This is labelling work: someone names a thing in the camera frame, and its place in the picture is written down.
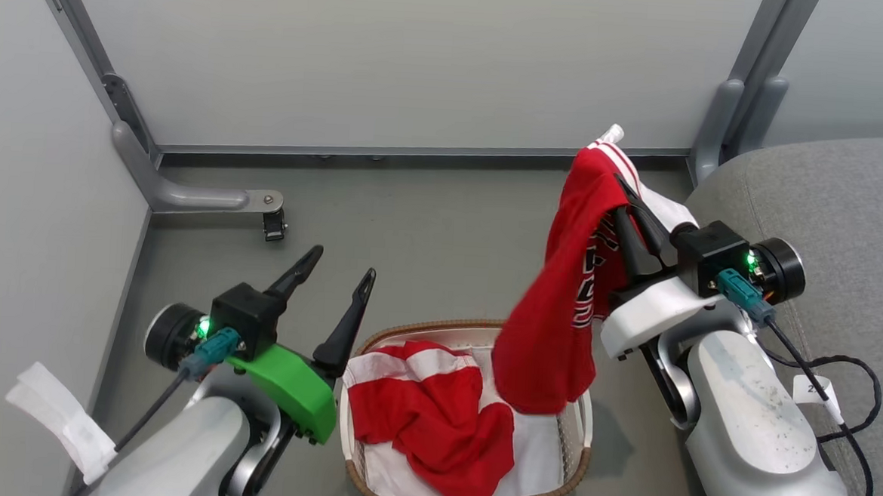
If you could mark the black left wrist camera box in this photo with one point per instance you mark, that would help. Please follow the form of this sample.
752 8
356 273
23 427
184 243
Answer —
245 313

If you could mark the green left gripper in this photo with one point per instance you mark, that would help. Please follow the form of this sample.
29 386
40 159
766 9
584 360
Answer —
294 391

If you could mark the grey partition frame rail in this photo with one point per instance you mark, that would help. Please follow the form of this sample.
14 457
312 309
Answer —
416 152

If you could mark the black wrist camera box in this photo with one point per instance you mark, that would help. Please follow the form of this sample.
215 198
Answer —
245 313
710 251

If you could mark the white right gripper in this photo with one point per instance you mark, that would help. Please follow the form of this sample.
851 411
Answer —
650 312

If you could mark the black metal caster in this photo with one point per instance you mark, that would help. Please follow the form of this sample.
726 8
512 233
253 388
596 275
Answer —
274 226

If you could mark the white tape tag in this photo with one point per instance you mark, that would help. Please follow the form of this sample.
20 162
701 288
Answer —
62 417

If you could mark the red basketball jersey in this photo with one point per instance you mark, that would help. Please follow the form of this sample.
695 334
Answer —
542 344

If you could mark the red shorts with white band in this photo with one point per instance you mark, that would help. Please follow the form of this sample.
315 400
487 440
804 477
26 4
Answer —
432 421

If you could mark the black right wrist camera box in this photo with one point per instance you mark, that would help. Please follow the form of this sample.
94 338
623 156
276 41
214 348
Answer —
710 251

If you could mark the grey fabric sofa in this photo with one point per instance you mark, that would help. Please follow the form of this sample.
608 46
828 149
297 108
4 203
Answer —
851 209

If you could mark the cream basket with brown rim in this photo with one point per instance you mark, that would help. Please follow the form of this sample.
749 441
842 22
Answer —
581 429

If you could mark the grey metal partition foot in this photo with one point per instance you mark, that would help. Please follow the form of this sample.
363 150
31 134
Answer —
187 197
720 119

